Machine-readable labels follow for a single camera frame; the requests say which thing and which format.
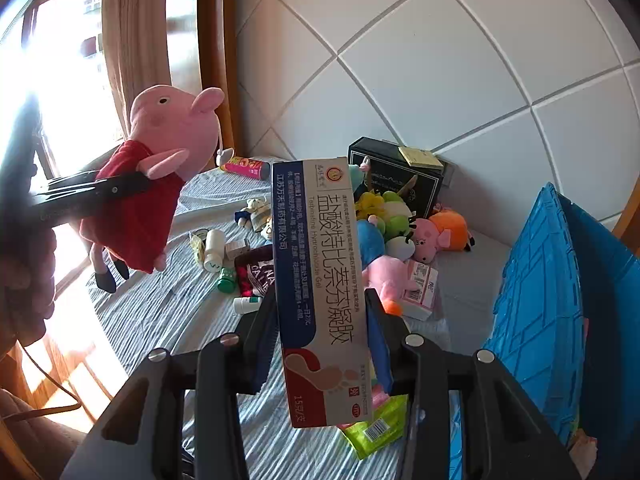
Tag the pink pig plush red dress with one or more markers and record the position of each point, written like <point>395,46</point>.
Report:
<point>165,115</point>

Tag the yellow sticky notepad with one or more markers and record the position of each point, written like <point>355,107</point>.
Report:
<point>420,156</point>

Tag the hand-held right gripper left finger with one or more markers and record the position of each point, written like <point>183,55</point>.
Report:
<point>262,360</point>

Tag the blue pig plush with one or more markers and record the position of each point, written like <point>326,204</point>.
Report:
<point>370,245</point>

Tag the dark red printed pouch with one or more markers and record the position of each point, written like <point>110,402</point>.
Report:
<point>255,270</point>

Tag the teal pig plush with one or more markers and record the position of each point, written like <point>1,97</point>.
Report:
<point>355,177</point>

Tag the yellow pink snack can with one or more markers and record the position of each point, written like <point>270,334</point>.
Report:
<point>245,166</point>

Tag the white blue medicine box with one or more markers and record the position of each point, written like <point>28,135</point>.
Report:
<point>320,260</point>

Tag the small cream plush doll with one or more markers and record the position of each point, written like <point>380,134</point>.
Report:
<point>262,222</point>

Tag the green plush toy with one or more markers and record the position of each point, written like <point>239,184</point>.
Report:
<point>397,222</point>

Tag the light blue striped blanket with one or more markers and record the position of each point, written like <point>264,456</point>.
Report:
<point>165,310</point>

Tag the orange pink pig plush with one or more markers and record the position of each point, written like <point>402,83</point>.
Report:
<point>450,225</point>

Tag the person's left hand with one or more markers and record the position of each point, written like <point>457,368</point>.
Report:
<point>25,280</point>

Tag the yellow plush toy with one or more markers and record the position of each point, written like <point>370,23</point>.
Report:
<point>370,205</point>

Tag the pink green wipes pack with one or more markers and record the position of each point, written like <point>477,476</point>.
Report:
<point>370,435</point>

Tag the black gift box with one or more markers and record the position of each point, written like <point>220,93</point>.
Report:
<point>422,187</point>

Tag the yellow snack packet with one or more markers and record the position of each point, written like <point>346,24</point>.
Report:
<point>197,247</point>

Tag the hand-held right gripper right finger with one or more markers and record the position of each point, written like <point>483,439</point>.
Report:
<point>382,365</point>

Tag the pink white labelled box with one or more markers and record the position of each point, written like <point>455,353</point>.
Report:
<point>420,285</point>

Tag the beige curtain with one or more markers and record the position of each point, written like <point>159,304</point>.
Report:
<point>135,25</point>

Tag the white green small bottle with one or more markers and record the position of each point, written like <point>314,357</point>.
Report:
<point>246,305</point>

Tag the small white plush dog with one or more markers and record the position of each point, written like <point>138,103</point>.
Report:
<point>245,212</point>

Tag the blue plastic storage container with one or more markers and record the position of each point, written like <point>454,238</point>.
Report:
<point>540,310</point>

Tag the yellow duck plush frog suit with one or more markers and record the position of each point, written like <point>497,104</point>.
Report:
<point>392,307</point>

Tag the wooden frame post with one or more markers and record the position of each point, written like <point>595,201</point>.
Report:
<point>220,60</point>
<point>629,220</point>

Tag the small white box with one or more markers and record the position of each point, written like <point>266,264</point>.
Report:
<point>237,249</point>

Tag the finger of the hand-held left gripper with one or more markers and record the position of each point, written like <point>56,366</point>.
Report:
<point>75,197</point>

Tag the white plastic bottle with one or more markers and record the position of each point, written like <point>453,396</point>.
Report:
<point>214,250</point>

